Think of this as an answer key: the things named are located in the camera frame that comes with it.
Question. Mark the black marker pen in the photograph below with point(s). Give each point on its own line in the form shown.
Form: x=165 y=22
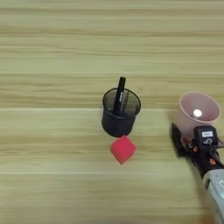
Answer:
x=120 y=90

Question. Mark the small white round object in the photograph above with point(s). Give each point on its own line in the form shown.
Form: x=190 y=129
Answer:
x=197 y=113

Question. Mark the black mesh pen holder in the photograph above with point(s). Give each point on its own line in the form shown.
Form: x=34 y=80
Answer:
x=116 y=125

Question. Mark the black box with white label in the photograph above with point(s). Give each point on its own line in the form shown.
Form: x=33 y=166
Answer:
x=205 y=135

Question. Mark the pink plastic cup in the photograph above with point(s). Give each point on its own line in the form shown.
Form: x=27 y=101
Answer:
x=186 y=124

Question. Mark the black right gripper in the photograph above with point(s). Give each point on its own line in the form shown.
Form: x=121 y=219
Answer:
x=207 y=159

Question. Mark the red foam cube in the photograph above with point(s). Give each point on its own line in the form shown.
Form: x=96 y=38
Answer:
x=123 y=149

